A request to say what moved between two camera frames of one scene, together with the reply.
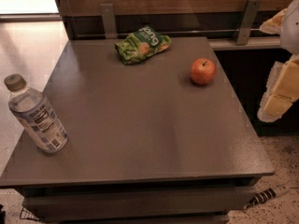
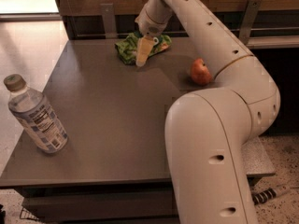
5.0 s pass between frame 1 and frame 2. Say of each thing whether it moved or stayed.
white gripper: moved
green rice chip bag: stayed
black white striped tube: stayed
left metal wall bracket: stayed
